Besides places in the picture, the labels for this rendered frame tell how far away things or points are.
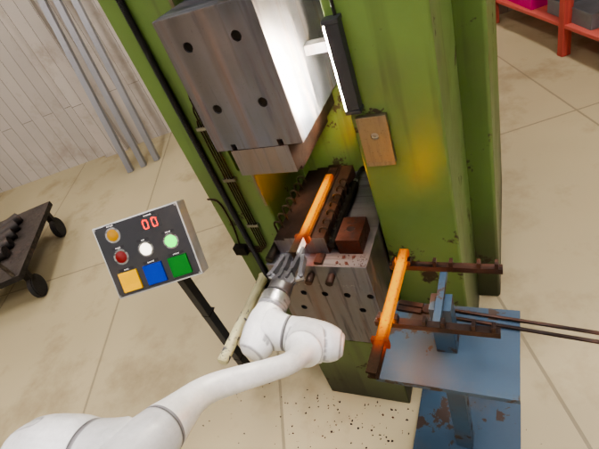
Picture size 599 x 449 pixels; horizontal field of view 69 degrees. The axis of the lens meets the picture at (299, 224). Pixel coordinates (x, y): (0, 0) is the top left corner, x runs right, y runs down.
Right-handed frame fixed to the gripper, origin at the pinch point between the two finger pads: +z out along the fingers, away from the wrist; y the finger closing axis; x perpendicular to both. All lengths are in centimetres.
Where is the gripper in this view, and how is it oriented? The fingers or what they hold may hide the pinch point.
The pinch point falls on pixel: (298, 248)
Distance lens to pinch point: 147.5
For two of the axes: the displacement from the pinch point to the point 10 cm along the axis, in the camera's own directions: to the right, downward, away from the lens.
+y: 9.0, -0.1, -4.4
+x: -3.1, -7.3, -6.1
